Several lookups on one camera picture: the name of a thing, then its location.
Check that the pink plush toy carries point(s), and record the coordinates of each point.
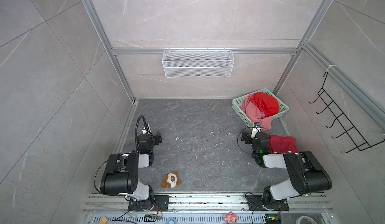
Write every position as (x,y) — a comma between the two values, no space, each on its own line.
(230,218)

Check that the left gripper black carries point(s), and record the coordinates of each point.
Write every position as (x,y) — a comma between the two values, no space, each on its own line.
(157,137)

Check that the pink t shirt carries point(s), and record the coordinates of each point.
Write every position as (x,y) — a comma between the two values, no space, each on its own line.
(255,115)

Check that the small wooden block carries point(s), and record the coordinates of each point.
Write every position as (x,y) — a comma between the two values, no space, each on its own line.
(103,220)

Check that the black wire hook rack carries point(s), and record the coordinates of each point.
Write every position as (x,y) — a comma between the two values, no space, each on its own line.
(339,116)

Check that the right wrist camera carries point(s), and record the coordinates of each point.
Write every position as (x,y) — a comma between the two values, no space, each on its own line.
(256,127)

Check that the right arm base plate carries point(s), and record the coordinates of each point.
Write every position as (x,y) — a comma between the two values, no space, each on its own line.
(255,203)

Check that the bright red t shirt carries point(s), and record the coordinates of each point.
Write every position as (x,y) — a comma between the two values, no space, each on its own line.
(266,103)

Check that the white wire mesh shelf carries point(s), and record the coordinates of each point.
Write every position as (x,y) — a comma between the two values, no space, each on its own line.
(197,63)

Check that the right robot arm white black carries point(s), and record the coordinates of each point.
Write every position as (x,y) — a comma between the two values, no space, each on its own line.
(305,173)

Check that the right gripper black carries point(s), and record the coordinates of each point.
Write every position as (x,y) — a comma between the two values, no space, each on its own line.
(246,136)

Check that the dark red folded t shirt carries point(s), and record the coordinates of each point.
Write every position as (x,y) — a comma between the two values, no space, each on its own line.
(278,145)

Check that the light green plastic basket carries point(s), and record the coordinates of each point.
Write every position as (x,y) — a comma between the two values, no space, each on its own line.
(238,102)

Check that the brown white plush toy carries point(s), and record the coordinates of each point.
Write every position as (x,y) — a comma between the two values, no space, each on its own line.
(170,180)

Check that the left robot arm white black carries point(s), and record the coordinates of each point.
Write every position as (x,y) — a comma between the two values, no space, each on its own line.
(120,176)

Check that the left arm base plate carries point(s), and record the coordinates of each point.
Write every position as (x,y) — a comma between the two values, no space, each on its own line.
(159,202)

